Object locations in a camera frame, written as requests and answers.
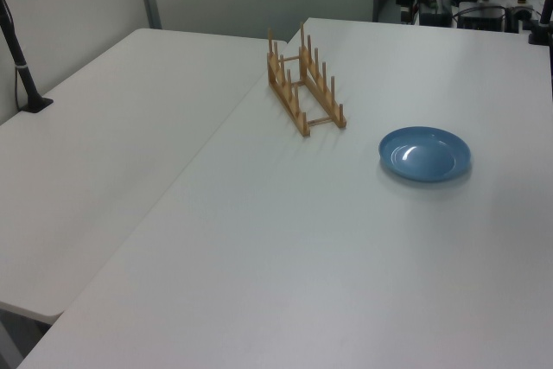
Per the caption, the blue plate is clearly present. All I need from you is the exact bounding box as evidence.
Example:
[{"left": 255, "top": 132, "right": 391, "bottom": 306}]
[{"left": 378, "top": 125, "right": 472, "bottom": 181}]

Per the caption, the wooden plate rack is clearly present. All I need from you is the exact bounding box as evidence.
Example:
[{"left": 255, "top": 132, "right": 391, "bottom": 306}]
[{"left": 265, "top": 21, "right": 348, "bottom": 138}]

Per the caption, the black electronics box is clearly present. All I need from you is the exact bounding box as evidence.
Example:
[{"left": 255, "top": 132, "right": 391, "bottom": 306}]
[{"left": 456, "top": 5, "right": 507, "bottom": 33}]

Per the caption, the black clamp with pole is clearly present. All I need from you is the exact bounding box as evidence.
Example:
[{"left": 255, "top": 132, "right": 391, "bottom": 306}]
[{"left": 528, "top": 0, "right": 553, "bottom": 47}]

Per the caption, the grey cable on pole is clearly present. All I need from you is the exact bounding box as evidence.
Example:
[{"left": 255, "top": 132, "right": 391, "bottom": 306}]
[{"left": 12, "top": 65, "right": 25, "bottom": 112}]

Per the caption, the black camera pole with base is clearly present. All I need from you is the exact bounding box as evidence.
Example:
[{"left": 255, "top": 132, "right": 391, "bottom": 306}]
[{"left": 0, "top": 0, "right": 54, "bottom": 115}]

